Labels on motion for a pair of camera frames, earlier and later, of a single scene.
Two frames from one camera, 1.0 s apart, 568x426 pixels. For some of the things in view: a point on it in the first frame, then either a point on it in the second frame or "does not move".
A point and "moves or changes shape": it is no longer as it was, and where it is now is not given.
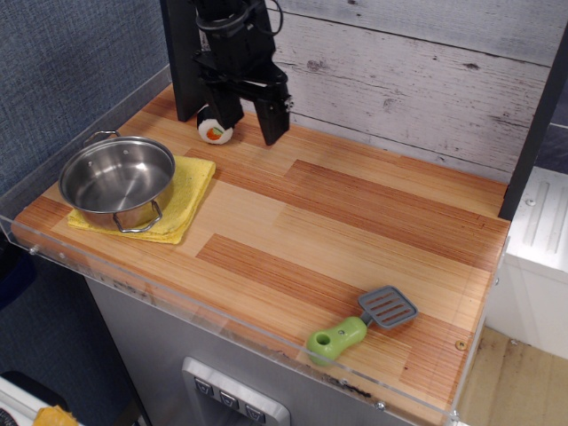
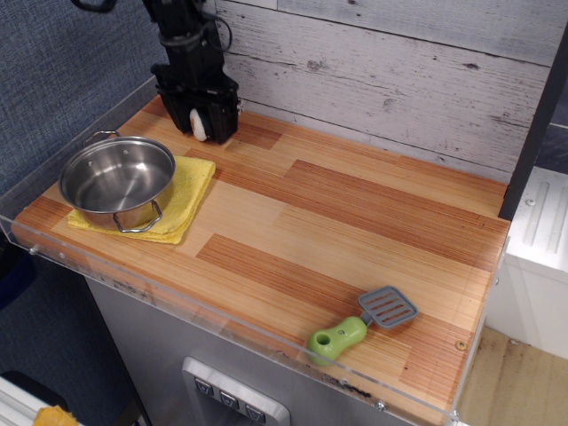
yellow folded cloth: x=191 y=183 does not move
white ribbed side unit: x=529 y=303 does not move
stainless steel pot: x=118 y=177 does not move
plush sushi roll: x=209 y=129 moves or changes shape
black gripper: x=242 y=63 -> x=194 y=66
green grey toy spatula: x=383 y=306 does not move
